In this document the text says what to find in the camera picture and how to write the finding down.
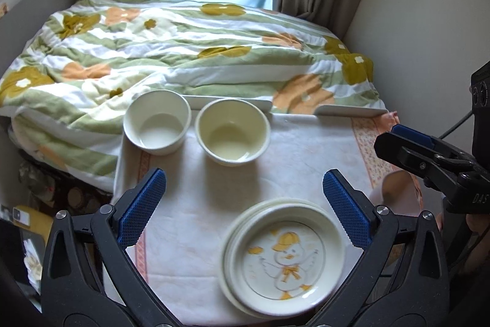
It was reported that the black cable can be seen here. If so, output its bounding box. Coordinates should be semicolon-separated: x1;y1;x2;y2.
438;108;476;140

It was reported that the white pink tablecloth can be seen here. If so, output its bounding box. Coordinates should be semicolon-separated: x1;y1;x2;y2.
103;112;424;325

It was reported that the white bowl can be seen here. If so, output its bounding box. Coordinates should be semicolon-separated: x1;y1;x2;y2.
123;89;192;156

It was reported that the duck cartoon plate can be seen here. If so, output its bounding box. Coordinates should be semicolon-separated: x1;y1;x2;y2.
223;204;346;317

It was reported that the cream yellow bowl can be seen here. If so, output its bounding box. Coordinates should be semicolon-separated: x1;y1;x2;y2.
194;99;271;167

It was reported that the floral green orange duvet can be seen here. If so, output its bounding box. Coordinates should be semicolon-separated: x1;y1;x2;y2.
1;0;384;192

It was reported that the black camera box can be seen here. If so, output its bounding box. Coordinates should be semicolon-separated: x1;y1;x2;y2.
471;61;490;169

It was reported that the plain white plate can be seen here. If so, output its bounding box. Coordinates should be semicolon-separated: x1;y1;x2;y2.
218;197;331;320

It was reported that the person's right hand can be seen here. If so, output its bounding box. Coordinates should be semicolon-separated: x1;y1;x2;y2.
381;170;490;236

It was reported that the white tray table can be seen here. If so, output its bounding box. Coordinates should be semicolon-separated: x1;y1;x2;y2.
183;95;388;118

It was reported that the yellow box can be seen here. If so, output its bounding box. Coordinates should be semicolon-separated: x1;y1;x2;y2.
1;205;53;245

